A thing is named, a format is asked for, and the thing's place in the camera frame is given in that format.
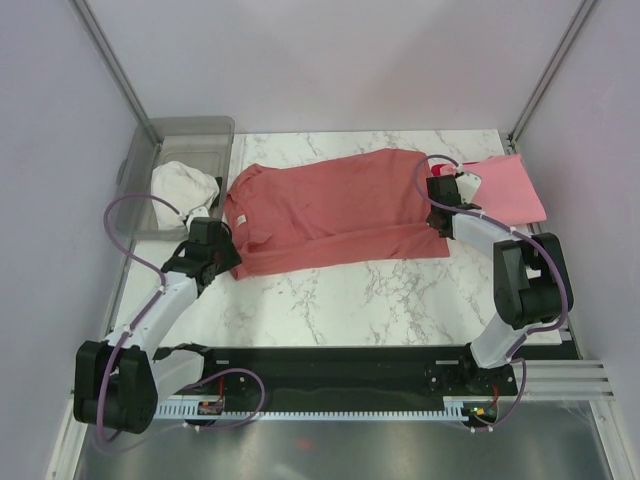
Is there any light pink folded t-shirt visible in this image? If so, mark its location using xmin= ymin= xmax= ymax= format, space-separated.
xmin=464 ymin=154 xmax=547 ymax=226

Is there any left aluminium frame post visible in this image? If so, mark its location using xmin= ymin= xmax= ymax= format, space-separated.
xmin=69 ymin=0 xmax=160 ymax=145

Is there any aluminium rail profile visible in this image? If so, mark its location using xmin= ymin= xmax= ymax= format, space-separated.
xmin=523 ymin=360 xmax=614 ymax=401

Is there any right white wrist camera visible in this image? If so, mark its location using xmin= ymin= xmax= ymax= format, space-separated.
xmin=454 ymin=171 xmax=482 ymax=204

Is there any right aluminium frame post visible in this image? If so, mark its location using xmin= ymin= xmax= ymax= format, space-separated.
xmin=500 ymin=0 xmax=600 ymax=154

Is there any magenta red folded t-shirt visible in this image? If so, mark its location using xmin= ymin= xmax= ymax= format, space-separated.
xmin=430 ymin=163 xmax=457 ymax=177

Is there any salmon red t-shirt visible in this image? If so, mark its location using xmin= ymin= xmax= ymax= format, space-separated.
xmin=224 ymin=149 xmax=449 ymax=280

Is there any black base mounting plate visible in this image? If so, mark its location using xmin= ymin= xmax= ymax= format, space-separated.
xmin=180 ymin=344 xmax=518 ymax=410

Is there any white slotted cable duct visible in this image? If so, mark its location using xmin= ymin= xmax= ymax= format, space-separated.
xmin=155 ymin=396 xmax=468 ymax=422

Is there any white crumpled t-shirt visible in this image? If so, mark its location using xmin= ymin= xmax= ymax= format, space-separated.
xmin=151 ymin=161 xmax=215 ymax=230

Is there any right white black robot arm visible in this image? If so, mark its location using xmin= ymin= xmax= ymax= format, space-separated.
xmin=419 ymin=175 xmax=574 ymax=394

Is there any aluminium frame post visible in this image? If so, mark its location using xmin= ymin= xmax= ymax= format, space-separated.
xmin=69 ymin=0 xmax=160 ymax=145
xmin=500 ymin=0 xmax=600 ymax=154

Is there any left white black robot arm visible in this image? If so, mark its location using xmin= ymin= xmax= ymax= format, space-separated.
xmin=73 ymin=217 xmax=241 ymax=434

